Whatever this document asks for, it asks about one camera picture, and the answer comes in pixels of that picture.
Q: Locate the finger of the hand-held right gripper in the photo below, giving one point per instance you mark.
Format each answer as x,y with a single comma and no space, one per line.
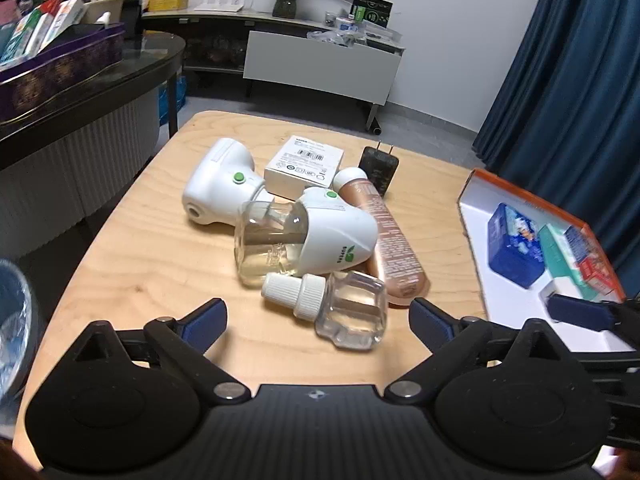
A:
580,310

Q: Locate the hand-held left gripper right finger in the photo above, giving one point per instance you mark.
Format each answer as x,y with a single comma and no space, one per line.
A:
430,322

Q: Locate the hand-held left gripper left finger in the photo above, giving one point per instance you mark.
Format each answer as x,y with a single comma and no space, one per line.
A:
205,325

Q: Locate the red playing card box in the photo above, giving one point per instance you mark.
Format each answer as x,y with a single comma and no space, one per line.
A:
595,270

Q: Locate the green white bandage box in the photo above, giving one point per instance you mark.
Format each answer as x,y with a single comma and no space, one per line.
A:
555,250

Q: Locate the rose gold tube bottle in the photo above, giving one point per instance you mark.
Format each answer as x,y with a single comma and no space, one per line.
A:
395,250

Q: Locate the clear refill bottle white cap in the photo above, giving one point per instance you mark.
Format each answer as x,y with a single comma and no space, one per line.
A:
350,305

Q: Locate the blue tin box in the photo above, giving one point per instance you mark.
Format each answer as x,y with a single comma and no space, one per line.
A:
515,255

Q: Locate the white orange-rimmed tray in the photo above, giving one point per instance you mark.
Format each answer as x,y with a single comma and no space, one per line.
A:
475,220

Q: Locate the white diffuser with clear bottle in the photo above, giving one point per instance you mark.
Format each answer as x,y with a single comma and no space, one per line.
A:
335,230

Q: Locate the white plug-in diffuser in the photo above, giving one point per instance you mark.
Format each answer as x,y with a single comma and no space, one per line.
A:
220,175

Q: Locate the black power adapter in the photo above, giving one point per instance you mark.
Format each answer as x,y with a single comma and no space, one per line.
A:
380,170

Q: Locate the small white cardboard box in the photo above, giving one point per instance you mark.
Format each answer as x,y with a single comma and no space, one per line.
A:
305,160

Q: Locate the trash bin with plastic liner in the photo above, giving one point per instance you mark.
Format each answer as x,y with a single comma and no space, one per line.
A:
15,330

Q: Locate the blue curtain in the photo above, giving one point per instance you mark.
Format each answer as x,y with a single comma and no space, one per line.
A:
565,85

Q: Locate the blue water bottle pack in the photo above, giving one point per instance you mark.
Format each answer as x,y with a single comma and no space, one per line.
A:
167,102

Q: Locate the white panel on casters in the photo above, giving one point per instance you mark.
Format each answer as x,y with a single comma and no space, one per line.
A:
320,70

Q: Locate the long television cabinet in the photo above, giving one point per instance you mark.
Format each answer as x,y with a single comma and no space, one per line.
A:
215,35

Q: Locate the purple patterned box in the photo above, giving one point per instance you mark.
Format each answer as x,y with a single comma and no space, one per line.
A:
55,75

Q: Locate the clear plastic bags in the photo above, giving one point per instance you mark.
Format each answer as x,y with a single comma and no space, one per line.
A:
350,39

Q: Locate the small boxes on cabinet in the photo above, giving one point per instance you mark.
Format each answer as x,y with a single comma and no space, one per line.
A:
342,21

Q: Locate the green black box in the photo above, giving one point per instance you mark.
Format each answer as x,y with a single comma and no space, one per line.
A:
372,10

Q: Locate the black upright box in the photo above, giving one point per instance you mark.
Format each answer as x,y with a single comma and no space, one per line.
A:
132,15

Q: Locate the small white bottle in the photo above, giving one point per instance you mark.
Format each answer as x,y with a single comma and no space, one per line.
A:
104,18

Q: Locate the beige box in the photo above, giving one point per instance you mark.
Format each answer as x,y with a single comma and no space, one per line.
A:
102,10

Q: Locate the row of medicine boxes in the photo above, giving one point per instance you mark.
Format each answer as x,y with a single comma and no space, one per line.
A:
40,30

